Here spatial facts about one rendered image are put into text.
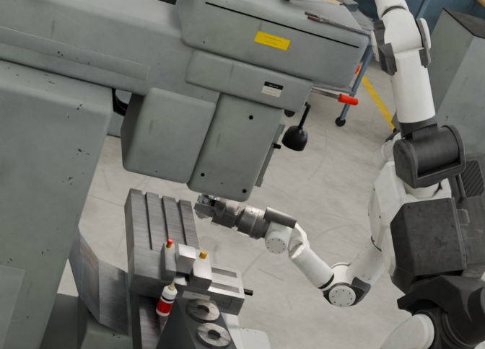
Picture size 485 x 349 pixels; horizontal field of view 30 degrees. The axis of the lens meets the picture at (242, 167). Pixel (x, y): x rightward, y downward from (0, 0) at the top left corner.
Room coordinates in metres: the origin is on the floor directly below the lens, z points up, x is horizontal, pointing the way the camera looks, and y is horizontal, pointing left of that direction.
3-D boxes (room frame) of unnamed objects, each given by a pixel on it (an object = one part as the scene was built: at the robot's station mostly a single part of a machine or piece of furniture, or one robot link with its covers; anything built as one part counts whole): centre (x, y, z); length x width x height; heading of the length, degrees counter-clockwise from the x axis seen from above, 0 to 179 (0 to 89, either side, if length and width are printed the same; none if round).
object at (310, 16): (2.28, -0.12, 1.89); 0.24 x 0.04 x 0.01; 109
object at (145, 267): (2.35, 0.03, 0.97); 0.35 x 0.15 x 0.11; 106
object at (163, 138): (2.27, 0.25, 1.47); 0.24 x 0.19 x 0.26; 18
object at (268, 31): (2.33, 0.07, 1.81); 0.47 x 0.26 x 0.16; 108
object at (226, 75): (2.32, 0.10, 1.68); 0.34 x 0.24 x 0.10; 108
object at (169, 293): (2.20, 0.06, 0.97); 0.04 x 0.04 x 0.11
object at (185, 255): (2.34, 0.06, 1.03); 0.06 x 0.05 x 0.06; 16
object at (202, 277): (2.35, 0.01, 1.01); 0.15 x 0.06 x 0.04; 16
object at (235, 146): (2.33, 0.06, 1.47); 0.21 x 0.19 x 0.32; 18
